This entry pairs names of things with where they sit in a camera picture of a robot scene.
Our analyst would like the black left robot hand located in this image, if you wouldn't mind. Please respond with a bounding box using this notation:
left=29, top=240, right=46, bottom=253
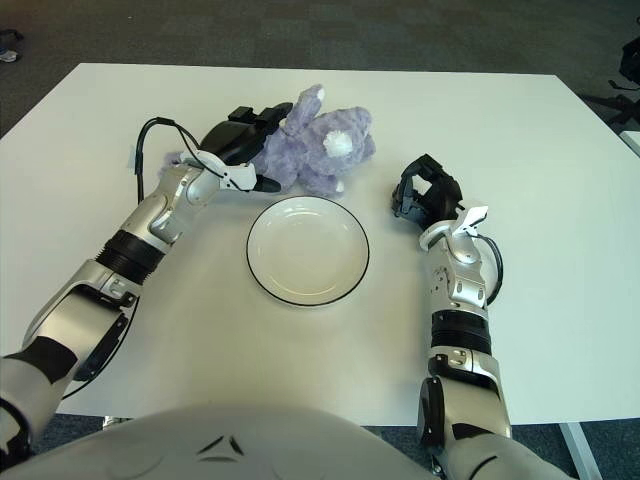
left=199, top=102, right=295, bottom=194

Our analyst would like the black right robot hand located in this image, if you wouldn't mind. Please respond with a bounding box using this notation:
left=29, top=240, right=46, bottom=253
left=390, top=153, right=464, bottom=232

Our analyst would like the purple plush bunny doll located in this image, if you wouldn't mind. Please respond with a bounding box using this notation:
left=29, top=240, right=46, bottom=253
left=158, top=84, right=377, bottom=197

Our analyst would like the white plate with black rim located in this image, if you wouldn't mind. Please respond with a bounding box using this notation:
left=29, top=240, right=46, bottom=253
left=246, top=195, right=372, bottom=308

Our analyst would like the white side table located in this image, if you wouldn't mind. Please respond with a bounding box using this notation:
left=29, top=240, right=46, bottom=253
left=619, top=130, right=640, bottom=161

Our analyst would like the black stand with bag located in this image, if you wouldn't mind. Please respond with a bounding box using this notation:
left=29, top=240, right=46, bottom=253
left=582, top=42, right=640, bottom=129

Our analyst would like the white table leg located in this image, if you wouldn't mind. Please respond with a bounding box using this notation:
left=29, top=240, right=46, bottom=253
left=558, top=423, right=604, bottom=480

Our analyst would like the silver robot torso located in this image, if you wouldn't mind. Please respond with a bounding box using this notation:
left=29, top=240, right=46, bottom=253
left=0, top=402, right=441, bottom=480

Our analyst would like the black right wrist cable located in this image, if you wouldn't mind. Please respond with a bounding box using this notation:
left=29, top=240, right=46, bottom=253
left=474, top=234, right=505, bottom=306

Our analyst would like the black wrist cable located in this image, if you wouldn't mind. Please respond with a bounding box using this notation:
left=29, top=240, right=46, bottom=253
left=474, top=234, right=505, bottom=306
left=132, top=116, right=224, bottom=201

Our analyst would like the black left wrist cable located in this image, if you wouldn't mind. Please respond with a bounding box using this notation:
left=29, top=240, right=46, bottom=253
left=132, top=116, right=224, bottom=201

